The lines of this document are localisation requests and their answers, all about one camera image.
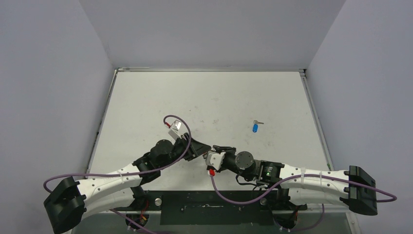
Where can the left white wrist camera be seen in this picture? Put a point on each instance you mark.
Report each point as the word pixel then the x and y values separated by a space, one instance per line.
pixel 174 130

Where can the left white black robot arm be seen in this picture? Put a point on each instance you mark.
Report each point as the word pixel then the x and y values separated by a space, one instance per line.
pixel 72 200

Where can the key with blue tag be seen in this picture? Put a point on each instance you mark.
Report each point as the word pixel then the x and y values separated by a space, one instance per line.
pixel 256 124

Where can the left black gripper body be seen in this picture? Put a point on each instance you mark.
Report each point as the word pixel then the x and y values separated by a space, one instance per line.
pixel 179 150

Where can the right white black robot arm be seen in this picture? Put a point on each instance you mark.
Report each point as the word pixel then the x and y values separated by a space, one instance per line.
pixel 352 188

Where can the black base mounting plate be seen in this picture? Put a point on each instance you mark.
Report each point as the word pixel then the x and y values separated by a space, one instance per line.
pixel 207 208

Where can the aluminium frame rail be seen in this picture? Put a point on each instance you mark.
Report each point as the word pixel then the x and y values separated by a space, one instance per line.
pixel 354 227

